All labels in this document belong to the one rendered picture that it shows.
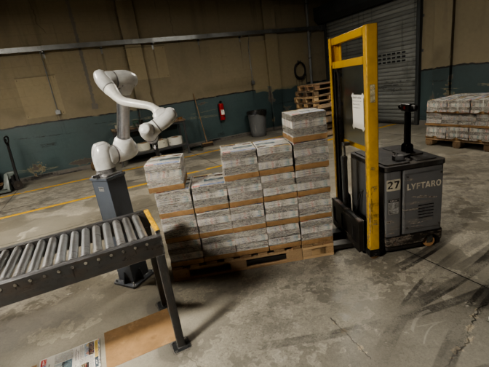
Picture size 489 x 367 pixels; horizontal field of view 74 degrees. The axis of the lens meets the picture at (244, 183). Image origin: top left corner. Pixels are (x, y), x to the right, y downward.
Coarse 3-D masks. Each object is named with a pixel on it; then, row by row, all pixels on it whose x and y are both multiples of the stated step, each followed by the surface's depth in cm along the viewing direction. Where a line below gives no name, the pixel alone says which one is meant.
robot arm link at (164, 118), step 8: (104, 88) 230; (112, 88) 230; (112, 96) 230; (120, 96) 229; (120, 104) 231; (128, 104) 228; (136, 104) 227; (144, 104) 227; (152, 104) 226; (160, 112) 221; (168, 112) 221; (160, 120) 220; (168, 120) 221; (160, 128) 221
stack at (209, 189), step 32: (160, 192) 262; (192, 192) 264; (224, 192) 267; (256, 192) 270; (288, 192) 272; (192, 224) 271; (224, 224) 275; (288, 224) 281; (192, 256) 280; (256, 256) 286; (288, 256) 289
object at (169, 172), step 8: (160, 160) 268; (168, 160) 262; (176, 160) 260; (144, 168) 253; (152, 168) 254; (160, 168) 254; (168, 168) 255; (176, 168) 256; (152, 176) 256; (160, 176) 257; (168, 176) 258; (176, 176) 259; (152, 184) 258; (160, 184) 259; (168, 184) 259
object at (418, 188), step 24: (360, 168) 304; (384, 168) 260; (408, 168) 260; (432, 168) 264; (384, 192) 266; (408, 192) 267; (432, 192) 269; (360, 216) 321; (384, 216) 272; (408, 216) 273; (432, 216) 276; (384, 240) 279; (408, 240) 279; (432, 240) 285
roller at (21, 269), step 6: (30, 246) 200; (24, 252) 192; (30, 252) 193; (24, 258) 184; (30, 258) 189; (18, 264) 177; (24, 264) 178; (18, 270) 170; (24, 270) 173; (12, 276) 167
